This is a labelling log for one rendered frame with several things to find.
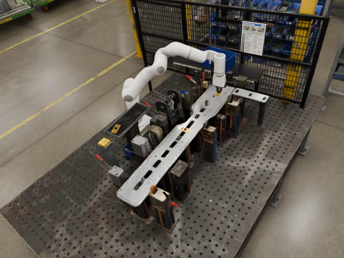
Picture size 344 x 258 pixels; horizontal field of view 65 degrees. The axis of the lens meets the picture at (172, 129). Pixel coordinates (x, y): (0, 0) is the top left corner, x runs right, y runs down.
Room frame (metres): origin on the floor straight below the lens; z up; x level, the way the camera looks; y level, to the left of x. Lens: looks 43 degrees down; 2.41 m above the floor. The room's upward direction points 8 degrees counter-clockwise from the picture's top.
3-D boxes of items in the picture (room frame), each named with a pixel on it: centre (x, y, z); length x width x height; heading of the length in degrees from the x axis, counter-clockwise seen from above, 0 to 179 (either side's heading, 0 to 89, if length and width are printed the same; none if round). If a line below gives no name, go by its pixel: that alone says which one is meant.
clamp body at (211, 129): (1.43, -0.27, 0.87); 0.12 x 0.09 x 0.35; 51
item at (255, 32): (2.22, -0.82, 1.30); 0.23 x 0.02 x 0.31; 51
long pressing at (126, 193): (1.47, -0.09, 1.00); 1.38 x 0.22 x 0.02; 141
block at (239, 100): (1.79, -0.59, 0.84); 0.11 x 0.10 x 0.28; 51
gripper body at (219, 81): (1.82, -0.43, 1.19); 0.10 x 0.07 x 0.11; 51
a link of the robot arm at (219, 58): (1.83, -0.44, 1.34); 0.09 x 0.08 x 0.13; 176
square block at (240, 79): (1.99, -0.67, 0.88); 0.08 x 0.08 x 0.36; 51
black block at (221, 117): (1.60, -0.41, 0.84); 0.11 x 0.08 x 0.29; 51
